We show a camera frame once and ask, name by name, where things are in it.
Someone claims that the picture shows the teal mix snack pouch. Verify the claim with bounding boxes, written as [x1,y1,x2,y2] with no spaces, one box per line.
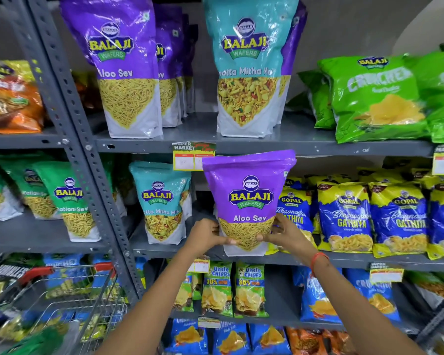
[203,0,300,139]
[129,161,192,245]

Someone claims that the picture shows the small blue chips packet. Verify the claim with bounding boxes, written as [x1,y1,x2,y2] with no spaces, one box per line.
[212,322,251,355]
[249,324,292,355]
[166,319,209,355]

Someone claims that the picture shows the row of blue yellow packets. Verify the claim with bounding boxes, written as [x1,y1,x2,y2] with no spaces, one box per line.
[266,167,444,261]

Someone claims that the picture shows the grey metal shelf rack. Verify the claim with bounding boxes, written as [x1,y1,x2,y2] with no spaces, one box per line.
[24,0,444,344]
[0,0,113,255]

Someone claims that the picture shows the white green snack packet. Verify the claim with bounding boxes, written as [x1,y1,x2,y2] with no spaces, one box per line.
[406,271,444,310]

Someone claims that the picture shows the bright green chips packet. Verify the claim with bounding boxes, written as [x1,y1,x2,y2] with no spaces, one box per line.
[287,70,336,130]
[403,50,444,144]
[317,55,431,144]

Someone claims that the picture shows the green blue chips packet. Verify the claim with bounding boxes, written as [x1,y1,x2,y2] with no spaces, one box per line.
[234,262,269,318]
[201,261,234,318]
[173,273,195,313]

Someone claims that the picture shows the orange brown snack packet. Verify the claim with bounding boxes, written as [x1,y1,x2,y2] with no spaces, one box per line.
[286,327,329,355]
[323,330,356,355]

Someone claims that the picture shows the person's right forearm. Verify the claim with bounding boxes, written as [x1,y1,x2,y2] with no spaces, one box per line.
[299,250,427,355]

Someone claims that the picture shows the red thread bracelet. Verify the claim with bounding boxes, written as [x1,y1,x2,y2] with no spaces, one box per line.
[310,252,330,278]

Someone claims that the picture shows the purple snack pouch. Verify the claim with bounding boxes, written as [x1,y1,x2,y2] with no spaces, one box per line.
[202,150,297,257]
[276,0,308,125]
[154,4,184,128]
[60,0,164,139]

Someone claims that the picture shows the person's left forearm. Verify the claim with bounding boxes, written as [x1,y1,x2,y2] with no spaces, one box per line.
[95,245,208,355]

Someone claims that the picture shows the metal shopping cart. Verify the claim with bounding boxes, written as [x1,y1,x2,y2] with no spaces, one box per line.
[0,262,129,355]

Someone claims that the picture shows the black snack packet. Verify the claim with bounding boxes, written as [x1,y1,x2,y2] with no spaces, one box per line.
[0,254,44,305]

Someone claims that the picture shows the person's right hand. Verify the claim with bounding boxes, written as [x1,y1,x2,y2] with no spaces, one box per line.
[256,213,318,264]

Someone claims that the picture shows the person's left hand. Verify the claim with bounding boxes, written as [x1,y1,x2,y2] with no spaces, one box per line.
[184,218,238,260]

